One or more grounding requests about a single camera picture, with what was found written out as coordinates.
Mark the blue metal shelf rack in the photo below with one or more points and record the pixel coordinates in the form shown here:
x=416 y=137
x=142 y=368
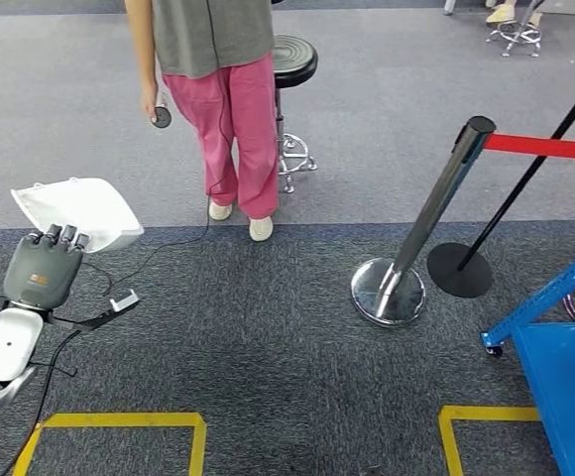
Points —
x=565 y=387

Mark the chrome stanchion post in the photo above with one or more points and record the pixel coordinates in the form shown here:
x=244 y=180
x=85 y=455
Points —
x=431 y=210

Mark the black round handheld controller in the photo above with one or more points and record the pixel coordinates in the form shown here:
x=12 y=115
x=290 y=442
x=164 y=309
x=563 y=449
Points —
x=162 y=117

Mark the black round stool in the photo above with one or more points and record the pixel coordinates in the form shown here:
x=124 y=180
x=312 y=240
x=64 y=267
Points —
x=295 y=59

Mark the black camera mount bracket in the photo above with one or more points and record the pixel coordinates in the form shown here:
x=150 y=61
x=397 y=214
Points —
x=94 y=322

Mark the black stanchion post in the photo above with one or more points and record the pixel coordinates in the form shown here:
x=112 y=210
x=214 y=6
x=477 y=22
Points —
x=459 y=271

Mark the person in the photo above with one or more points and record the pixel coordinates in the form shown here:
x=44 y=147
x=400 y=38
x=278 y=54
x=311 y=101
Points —
x=500 y=13
x=228 y=118

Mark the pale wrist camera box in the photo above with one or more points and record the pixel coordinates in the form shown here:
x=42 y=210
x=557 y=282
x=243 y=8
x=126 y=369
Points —
x=124 y=302

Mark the chrome stool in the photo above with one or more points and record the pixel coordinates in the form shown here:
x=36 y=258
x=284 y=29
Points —
x=515 y=31

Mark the white plastic panel part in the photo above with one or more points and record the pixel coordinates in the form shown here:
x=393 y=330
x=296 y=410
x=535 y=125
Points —
x=89 y=210

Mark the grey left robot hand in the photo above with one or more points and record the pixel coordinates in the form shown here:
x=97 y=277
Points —
x=42 y=276

